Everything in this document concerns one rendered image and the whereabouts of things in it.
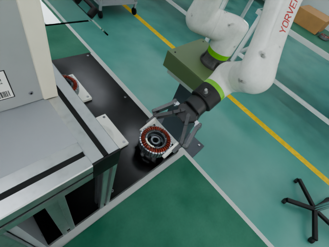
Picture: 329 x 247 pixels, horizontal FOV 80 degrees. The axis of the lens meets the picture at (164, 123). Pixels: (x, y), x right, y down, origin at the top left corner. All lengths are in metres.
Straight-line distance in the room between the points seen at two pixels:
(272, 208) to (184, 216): 1.34
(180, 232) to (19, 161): 0.50
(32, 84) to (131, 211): 0.45
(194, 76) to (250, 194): 1.19
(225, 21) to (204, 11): 0.12
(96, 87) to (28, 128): 0.57
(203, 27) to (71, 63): 0.61
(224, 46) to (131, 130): 0.60
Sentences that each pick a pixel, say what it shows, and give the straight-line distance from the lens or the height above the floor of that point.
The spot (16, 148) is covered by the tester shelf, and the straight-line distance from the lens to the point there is 0.31.
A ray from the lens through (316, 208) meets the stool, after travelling 2.16.
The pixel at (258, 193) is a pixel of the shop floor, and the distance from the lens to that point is 1.92.
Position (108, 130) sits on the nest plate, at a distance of 0.72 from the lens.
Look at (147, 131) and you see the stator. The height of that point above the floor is 0.84.
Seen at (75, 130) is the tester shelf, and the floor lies 1.11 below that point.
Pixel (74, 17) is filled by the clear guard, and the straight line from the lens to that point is 0.68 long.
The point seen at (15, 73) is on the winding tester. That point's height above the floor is 1.17.
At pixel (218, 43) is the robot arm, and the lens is 1.05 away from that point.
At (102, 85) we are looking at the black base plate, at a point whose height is 0.77.
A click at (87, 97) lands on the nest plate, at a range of 0.82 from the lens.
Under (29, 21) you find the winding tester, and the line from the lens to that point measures 0.28.
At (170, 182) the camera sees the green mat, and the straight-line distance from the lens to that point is 0.70.
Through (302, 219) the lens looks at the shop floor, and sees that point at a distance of 2.13.
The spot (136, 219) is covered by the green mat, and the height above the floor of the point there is 0.75.
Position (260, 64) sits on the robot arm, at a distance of 0.61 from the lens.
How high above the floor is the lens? 1.37
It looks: 49 degrees down
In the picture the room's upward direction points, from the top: 25 degrees clockwise
